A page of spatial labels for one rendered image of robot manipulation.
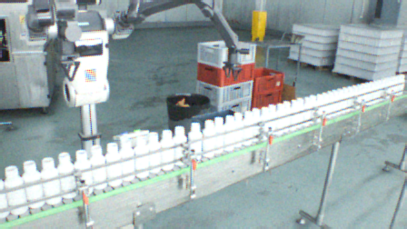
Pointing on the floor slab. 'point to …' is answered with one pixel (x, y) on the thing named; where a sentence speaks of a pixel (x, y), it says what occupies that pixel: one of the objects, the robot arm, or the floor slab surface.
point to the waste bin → (176, 114)
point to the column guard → (258, 25)
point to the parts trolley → (279, 54)
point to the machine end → (24, 63)
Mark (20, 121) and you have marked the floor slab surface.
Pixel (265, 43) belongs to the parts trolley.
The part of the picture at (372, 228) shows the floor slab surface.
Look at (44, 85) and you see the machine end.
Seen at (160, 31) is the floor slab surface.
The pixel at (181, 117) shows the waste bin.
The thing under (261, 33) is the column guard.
